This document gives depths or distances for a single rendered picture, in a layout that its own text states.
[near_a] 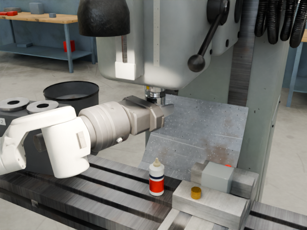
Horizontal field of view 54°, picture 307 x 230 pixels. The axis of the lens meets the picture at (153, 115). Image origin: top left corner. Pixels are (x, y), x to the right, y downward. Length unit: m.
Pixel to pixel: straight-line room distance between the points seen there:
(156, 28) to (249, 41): 0.48
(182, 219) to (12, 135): 0.38
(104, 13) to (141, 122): 0.28
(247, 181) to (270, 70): 0.38
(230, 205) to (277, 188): 1.97
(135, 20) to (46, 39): 6.34
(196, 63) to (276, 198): 2.10
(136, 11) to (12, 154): 0.32
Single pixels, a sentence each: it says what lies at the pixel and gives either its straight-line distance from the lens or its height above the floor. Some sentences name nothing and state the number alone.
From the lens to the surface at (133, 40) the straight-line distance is 0.54.
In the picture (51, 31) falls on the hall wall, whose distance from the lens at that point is 6.70.
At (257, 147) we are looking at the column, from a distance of 1.09.
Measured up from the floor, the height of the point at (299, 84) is 0.23.
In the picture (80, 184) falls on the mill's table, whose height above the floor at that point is 0.97.
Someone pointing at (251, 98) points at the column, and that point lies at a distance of 1.02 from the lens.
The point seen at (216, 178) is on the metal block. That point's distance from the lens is 0.70.
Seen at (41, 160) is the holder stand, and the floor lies 1.02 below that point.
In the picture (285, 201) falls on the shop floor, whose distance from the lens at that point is 2.54.
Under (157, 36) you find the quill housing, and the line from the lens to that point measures 0.55.
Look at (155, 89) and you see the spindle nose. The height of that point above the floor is 1.29.
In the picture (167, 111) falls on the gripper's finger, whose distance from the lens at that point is 0.69.
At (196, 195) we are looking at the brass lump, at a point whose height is 1.09.
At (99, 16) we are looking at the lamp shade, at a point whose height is 1.46.
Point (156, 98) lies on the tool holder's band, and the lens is 0.67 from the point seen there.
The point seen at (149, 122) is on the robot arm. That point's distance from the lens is 0.64.
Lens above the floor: 1.51
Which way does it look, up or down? 24 degrees down
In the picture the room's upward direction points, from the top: straight up
